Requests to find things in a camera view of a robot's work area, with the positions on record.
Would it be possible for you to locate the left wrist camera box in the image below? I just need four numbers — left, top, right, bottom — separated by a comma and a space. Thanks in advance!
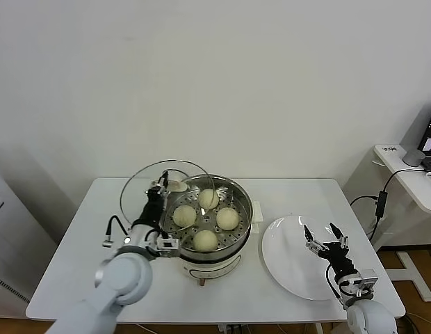
156, 236, 181, 258

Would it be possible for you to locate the glass lid with cream handle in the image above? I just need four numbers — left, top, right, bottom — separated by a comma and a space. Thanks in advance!
120, 159, 217, 243

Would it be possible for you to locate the stainless steel steamer basket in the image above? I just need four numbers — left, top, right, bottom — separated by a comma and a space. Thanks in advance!
159, 175, 254, 260

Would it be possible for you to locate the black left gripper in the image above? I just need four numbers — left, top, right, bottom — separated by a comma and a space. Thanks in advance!
133, 170, 170, 228

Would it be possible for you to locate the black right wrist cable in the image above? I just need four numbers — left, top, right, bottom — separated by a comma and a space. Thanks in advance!
325, 263, 342, 301

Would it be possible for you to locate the grey round speaker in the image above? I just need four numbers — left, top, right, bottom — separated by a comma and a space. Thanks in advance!
402, 150, 426, 169

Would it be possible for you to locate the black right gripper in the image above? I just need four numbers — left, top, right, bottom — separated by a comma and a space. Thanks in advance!
303, 222, 359, 280

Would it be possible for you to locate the white steamed baozi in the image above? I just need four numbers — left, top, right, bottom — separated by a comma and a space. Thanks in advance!
193, 229, 218, 253
172, 205, 197, 228
215, 207, 241, 231
197, 189, 220, 211

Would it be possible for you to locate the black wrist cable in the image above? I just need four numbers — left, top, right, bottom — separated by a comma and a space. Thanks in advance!
325, 263, 342, 301
102, 215, 133, 249

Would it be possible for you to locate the white side desk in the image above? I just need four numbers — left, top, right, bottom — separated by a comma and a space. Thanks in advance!
372, 144, 431, 302

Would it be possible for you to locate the black cable with adapter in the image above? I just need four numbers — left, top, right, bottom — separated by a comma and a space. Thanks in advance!
349, 169, 431, 241

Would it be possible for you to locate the black cooker power cord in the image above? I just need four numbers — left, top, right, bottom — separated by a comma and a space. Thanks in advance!
162, 168, 190, 184

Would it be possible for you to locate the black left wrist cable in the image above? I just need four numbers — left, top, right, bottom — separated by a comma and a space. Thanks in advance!
102, 215, 133, 249

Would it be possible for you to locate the white round plate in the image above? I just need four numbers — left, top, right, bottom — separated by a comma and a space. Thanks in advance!
260, 214, 354, 301

